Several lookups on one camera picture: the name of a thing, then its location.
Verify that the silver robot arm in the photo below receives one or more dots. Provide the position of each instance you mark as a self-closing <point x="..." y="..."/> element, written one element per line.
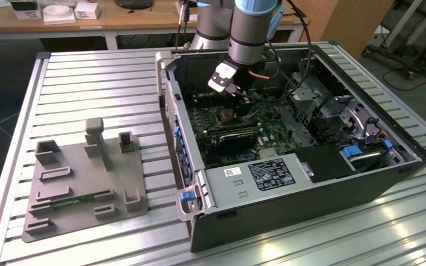
<point x="247" y="36"/>

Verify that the CPU socket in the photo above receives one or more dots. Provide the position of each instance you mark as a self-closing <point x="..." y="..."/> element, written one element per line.
<point x="225" y="116"/>

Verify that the metal disk bay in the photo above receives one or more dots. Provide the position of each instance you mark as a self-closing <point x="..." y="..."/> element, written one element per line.
<point x="309" y="91"/>

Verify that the green motherboard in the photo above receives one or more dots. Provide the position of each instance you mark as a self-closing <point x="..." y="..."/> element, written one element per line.
<point x="269" y="130"/>

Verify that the black graphics card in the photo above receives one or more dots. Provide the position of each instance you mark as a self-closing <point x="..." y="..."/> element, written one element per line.
<point x="235" y="148"/>

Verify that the silver finned heatsink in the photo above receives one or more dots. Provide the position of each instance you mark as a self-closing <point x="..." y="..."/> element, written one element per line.
<point x="273" y="154"/>

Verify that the brown wooden cabinet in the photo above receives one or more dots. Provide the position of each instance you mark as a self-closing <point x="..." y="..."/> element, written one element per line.
<point x="327" y="19"/>

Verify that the wooden desk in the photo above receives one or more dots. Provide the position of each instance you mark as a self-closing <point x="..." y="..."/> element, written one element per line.
<point x="143" y="16"/>

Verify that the black plastic shroud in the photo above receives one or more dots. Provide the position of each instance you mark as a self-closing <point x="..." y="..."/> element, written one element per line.
<point x="323" y="163"/>

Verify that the blue disk carrier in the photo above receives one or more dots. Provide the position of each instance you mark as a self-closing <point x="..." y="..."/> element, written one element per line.
<point x="350" y="152"/>

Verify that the silver power supply unit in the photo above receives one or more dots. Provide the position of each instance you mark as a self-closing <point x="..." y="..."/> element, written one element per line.
<point x="227" y="191"/>

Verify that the black round monitor stand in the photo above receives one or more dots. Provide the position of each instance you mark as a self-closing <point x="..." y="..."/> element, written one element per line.
<point x="135" y="3"/>

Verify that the blue power supply latch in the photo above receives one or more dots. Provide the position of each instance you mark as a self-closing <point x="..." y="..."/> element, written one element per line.
<point x="186" y="196"/>

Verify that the metal wheeled cart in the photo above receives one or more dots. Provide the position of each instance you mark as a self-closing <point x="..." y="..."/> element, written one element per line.
<point x="398" y="16"/>

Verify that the white labelled box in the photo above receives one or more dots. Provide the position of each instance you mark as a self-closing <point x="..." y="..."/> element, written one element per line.
<point x="87" y="12"/>

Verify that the black and grey PC case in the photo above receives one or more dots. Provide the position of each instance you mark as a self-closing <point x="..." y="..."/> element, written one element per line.
<point x="309" y="219"/>

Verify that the grey parts rack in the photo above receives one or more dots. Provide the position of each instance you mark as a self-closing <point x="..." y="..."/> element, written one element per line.
<point x="87" y="177"/>

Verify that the white round dish block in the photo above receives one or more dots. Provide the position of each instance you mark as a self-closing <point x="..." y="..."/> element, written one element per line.
<point x="59" y="15"/>

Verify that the green RAM stick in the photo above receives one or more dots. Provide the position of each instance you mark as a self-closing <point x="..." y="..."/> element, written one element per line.
<point x="72" y="200"/>

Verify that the white box with black top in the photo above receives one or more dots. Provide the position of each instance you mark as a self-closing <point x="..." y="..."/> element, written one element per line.
<point x="25" y="14"/>

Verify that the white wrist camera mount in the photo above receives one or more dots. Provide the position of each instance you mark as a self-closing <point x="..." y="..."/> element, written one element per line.
<point x="222" y="77"/>

